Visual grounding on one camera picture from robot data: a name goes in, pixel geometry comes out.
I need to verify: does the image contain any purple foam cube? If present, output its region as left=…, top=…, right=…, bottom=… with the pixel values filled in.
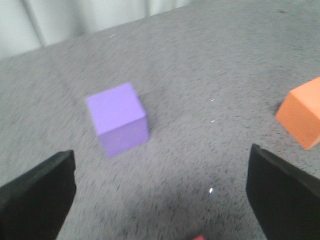
left=85, top=82, right=150, bottom=157

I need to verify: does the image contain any orange foam block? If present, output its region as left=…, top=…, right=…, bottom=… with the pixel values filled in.
left=275, top=77, right=320, bottom=150

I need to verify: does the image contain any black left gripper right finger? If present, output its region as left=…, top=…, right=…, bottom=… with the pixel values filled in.
left=246, top=144, right=320, bottom=240

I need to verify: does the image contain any pink foam cube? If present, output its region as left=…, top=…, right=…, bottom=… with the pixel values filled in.
left=192, top=235, right=206, bottom=240

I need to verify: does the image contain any grey-white curtain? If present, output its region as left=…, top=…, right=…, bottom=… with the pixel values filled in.
left=0, top=0, right=192, bottom=59

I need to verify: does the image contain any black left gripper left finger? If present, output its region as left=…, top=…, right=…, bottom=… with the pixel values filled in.
left=0, top=150, right=77, bottom=240

